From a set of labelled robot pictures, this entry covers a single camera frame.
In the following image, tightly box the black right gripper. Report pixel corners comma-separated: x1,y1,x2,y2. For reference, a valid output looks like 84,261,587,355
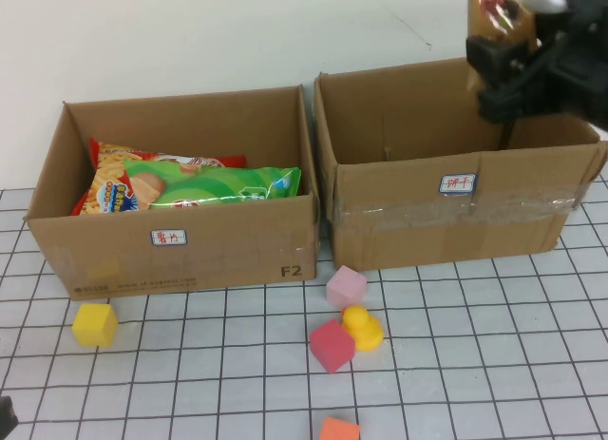
464,10,608,130

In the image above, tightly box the cardboard box with F2 print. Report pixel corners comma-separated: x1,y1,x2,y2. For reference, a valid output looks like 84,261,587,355
24,84,320,302

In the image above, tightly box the white grid tablecloth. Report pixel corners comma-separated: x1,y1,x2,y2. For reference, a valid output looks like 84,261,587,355
0,173,608,440

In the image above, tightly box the yellow rubber duck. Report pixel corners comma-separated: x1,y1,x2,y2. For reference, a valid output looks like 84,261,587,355
340,304,385,353

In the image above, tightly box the red shrimp chips bag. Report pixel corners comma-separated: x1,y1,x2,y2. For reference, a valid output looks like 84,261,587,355
70,137,248,218

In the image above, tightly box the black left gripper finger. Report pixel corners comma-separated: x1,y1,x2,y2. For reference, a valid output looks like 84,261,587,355
0,395,18,430

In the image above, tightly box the yellow foam cube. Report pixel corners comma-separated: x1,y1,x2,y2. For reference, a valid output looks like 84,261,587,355
71,302,119,348

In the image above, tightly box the dark pink foam cube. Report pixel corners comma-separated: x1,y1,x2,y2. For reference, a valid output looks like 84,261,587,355
310,318,356,374

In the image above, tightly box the cardboard box with clear tape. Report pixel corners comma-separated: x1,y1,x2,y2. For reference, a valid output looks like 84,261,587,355
312,54,608,273

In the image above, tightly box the green Lay's chips bag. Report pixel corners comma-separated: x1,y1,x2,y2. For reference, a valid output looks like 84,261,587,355
122,157,303,212

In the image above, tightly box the light pink foam cube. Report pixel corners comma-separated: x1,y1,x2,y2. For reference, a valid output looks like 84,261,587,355
325,264,369,308

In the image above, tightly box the orange foam cube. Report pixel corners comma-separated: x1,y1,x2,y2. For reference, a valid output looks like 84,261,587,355
318,415,361,440

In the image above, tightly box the brown biscuit packet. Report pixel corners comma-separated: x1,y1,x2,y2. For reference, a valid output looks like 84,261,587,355
467,0,542,93

